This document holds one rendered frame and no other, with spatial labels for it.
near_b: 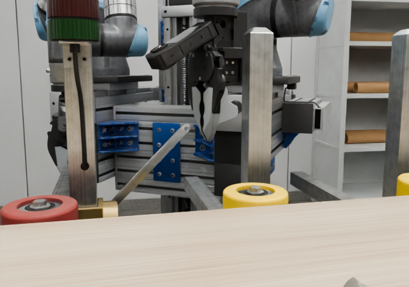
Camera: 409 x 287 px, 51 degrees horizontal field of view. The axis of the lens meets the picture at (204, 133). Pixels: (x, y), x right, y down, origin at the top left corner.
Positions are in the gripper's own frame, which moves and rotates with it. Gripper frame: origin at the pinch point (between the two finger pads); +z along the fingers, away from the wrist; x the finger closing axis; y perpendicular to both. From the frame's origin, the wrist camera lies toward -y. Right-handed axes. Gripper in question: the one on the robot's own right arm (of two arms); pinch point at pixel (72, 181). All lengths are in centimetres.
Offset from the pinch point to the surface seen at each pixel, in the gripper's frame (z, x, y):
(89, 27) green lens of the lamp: -28.2, -5.8, -37.5
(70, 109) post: -18.2, -2.8, -32.3
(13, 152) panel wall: 37, 59, 233
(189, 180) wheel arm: 0.1, -24.1, -3.7
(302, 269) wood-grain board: -8, -22, -61
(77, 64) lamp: -23.9, -4.2, -35.7
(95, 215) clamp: -3.9, -5.5, -33.2
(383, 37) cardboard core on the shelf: -46, -211, 197
